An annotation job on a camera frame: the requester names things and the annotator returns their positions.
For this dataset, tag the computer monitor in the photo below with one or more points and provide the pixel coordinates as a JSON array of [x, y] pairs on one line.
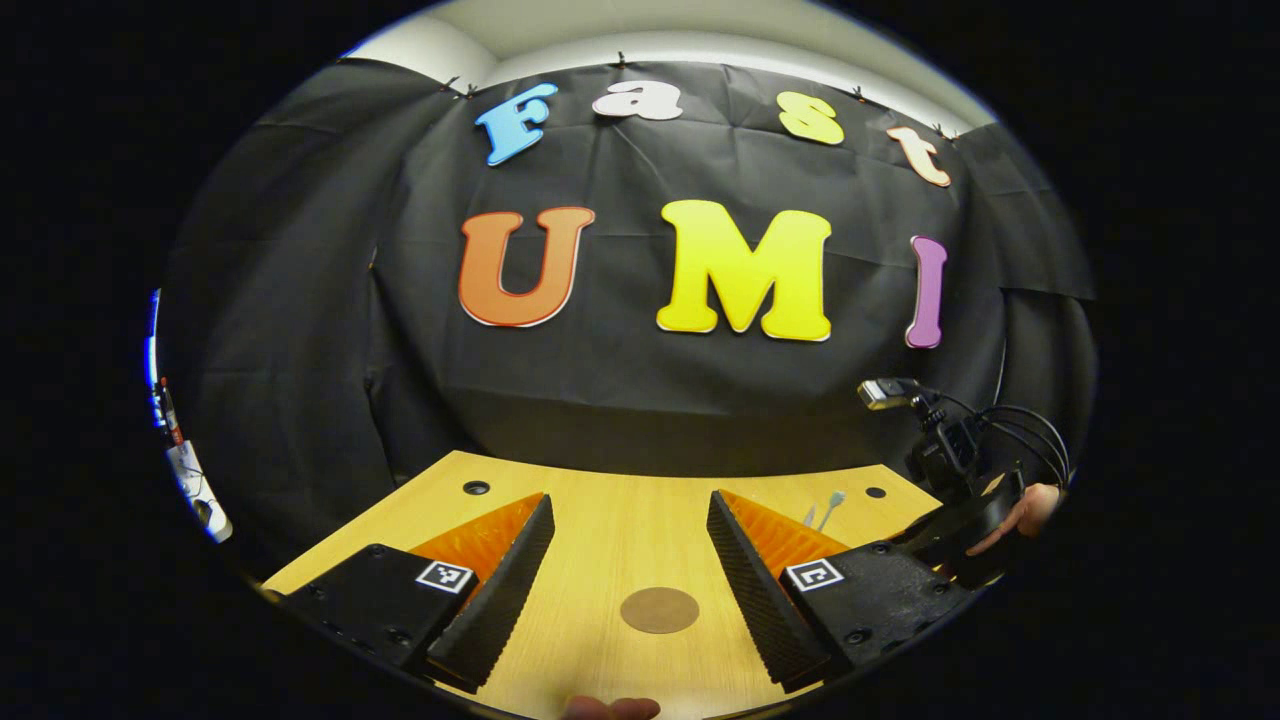
[[154, 350]]

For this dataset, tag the round brown coaster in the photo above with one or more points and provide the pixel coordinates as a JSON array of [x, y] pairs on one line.
[[659, 610]]

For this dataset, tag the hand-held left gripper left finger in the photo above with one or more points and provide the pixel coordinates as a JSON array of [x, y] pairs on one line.
[[500, 600]]

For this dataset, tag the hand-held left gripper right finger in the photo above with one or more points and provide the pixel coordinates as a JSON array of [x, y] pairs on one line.
[[755, 600]]

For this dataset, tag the white side table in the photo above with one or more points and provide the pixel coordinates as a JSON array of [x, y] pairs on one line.
[[195, 490]]

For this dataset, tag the wooden desktop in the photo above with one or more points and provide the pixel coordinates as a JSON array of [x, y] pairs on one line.
[[600, 540]]

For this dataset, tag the grey toothbrush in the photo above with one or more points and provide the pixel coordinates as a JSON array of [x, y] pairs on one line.
[[831, 505]]

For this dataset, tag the black backdrop cloth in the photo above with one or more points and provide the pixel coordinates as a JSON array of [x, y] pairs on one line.
[[620, 390]]

